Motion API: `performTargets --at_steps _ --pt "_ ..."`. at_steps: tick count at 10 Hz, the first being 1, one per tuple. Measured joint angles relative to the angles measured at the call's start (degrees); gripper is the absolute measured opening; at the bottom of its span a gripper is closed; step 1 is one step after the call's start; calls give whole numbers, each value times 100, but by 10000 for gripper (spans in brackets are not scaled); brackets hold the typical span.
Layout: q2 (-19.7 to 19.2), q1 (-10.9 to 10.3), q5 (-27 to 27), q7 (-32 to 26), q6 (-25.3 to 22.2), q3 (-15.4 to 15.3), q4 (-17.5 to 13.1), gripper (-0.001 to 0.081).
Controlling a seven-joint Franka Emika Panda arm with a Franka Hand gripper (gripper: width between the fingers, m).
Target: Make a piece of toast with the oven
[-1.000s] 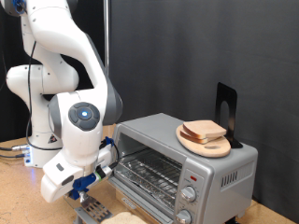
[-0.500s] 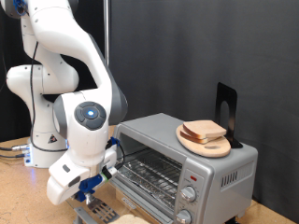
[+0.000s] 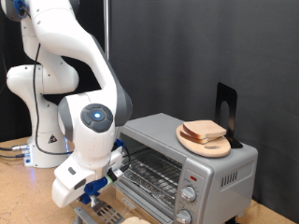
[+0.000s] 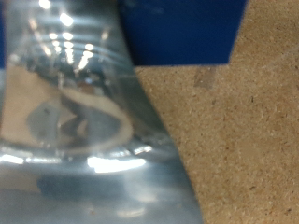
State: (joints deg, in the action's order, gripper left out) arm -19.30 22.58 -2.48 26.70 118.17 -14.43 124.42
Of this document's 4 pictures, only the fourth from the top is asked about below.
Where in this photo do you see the metal spatula with blue block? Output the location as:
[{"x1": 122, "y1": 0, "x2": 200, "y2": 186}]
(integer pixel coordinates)
[{"x1": 0, "y1": 0, "x2": 249, "y2": 224}]

